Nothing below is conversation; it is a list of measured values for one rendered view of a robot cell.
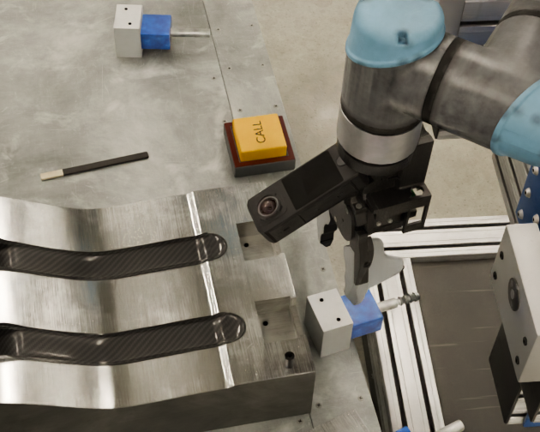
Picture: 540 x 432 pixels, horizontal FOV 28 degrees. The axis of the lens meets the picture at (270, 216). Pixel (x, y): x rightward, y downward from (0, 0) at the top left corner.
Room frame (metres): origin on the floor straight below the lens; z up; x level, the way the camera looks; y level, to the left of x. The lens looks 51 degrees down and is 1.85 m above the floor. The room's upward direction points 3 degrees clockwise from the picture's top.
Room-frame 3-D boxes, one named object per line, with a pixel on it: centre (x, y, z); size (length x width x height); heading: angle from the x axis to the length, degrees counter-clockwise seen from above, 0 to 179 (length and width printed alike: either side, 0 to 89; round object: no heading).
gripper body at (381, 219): (0.67, -0.10, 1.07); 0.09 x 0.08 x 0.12; 112
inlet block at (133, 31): (1.13, 0.16, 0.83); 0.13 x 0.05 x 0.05; 92
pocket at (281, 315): (0.62, -0.02, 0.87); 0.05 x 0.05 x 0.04; 14
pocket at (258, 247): (0.73, 0.01, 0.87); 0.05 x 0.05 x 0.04; 14
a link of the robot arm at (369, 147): (0.67, -0.09, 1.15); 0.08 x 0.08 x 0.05
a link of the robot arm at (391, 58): (0.67, -0.10, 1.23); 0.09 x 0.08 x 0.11; 63
